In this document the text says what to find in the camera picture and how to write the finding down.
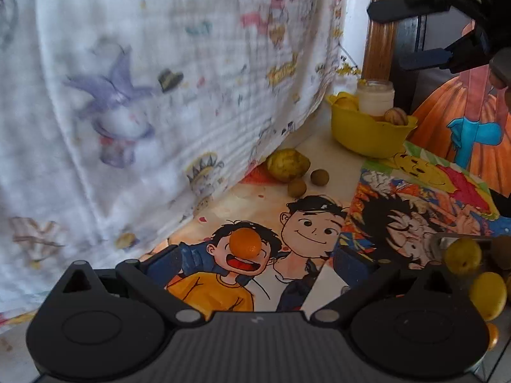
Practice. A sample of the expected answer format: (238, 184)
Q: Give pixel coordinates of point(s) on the yellow lemon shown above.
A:
(487, 296)

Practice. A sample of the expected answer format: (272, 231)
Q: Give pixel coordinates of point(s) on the two boys paper drawing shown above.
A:
(303, 239)

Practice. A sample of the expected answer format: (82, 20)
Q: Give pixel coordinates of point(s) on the yellow plastic bowl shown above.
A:
(367, 135)

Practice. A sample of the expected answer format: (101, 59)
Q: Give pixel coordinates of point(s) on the grey metal tray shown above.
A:
(439, 242)

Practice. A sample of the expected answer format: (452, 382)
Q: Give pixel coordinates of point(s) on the yellow-green mango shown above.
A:
(287, 163)

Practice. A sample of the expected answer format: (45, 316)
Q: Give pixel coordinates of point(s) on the black door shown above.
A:
(415, 36)

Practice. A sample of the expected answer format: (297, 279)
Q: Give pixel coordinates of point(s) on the twig with yellow flowers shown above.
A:
(347, 68)

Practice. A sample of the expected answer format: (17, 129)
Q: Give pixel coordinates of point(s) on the walnut in bowl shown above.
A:
(396, 117)

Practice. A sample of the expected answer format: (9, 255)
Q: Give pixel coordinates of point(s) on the white-haired warrior paper drawing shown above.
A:
(399, 215)

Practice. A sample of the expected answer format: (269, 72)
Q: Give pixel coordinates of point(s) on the white jar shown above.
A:
(375, 95)

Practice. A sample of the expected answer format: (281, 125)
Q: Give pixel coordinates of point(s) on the small yellow fruit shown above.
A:
(346, 103)

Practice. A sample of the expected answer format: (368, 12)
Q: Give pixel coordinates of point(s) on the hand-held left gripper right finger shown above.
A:
(352, 266)

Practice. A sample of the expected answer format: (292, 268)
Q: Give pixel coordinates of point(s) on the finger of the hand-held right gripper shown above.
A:
(403, 6)
(431, 58)

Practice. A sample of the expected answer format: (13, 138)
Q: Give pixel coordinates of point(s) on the yellow smiley paper drawing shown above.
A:
(423, 165)

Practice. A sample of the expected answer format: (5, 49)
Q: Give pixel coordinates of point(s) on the wall poster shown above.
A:
(471, 127)

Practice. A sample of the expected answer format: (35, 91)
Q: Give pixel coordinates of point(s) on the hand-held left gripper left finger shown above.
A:
(167, 264)

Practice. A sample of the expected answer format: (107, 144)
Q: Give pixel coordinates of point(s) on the small orange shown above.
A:
(492, 335)
(244, 244)

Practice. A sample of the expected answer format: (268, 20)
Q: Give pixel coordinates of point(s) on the brown wooden door frame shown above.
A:
(379, 48)

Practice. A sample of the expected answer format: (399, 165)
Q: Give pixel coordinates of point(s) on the white printed blanket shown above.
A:
(159, 87)

